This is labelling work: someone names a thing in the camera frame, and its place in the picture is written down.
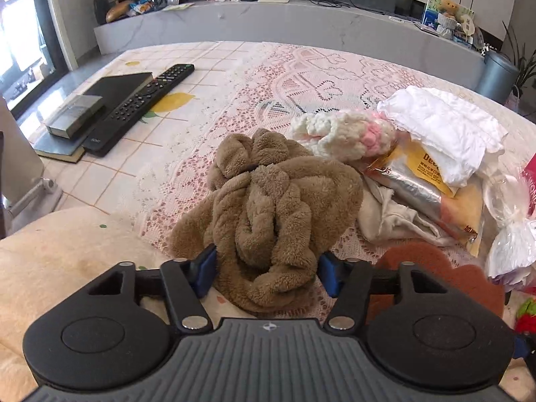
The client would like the marble television cabinet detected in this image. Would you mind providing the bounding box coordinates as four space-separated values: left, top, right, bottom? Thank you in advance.
93 0 486 90

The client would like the beige cloth bag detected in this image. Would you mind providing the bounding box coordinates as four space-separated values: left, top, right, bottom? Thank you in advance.
356 174 457 247

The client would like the golden oval ornament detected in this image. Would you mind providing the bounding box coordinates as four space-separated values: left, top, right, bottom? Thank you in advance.
105 0 135 23

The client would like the teddy bear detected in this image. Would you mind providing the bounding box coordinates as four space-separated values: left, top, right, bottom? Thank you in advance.
435 0 460 40

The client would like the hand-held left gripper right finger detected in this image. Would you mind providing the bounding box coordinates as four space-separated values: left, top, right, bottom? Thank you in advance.
317 251 451 332

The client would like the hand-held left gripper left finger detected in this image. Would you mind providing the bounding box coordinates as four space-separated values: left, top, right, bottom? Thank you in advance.
86 245 218 332

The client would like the small grey box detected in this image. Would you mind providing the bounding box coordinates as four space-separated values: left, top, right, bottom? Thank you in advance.
45 94 105 139

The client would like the red box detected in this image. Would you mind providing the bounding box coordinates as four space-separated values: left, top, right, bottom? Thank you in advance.
519 163 536 195

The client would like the black book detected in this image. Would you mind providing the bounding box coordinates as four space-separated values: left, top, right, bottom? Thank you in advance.
33 72 154 164

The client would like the potted plant with long leaves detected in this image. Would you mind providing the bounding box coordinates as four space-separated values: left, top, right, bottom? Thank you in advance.
502 21 536 107

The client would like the white stand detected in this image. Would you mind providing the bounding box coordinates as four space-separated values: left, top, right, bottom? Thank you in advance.
0 96 63 222

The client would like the grey trash can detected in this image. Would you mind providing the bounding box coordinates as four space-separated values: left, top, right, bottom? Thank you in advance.
475 50 520 103

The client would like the blue green picture card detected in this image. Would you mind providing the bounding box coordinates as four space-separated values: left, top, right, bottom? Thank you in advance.
422 0 476 45

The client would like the lemon print tablecloth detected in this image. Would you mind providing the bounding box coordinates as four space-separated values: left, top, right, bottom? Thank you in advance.
31 42 244 235

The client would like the black remote control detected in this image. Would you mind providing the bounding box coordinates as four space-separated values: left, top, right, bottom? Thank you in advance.
81 64 196 157

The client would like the red green plush toy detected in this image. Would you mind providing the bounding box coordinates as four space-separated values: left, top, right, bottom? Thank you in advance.
514 297 536 336

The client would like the orange snack packet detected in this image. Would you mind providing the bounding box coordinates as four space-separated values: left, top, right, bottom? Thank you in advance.
362 138 484 256

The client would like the dark window frame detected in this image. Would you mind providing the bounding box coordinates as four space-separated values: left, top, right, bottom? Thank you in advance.
0 0 70 110

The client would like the white pink knitted item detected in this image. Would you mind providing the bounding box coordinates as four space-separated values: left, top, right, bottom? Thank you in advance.
289 109 398 163

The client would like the clear plastic bag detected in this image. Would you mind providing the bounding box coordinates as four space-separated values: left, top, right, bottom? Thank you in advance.
481 174 536 291

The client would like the cream dotted fleece cloth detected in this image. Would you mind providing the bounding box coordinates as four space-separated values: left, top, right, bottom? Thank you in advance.
0 207 252 402
500 289 536 402

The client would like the brown scouring pad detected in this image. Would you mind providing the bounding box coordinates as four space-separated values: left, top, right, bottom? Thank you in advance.
366 241 507 327

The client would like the brown fleece towel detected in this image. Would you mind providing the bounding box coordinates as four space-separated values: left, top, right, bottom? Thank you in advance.
166 128 364 314

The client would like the white cloth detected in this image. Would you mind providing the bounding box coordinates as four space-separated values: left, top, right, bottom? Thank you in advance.
377 86 509 188

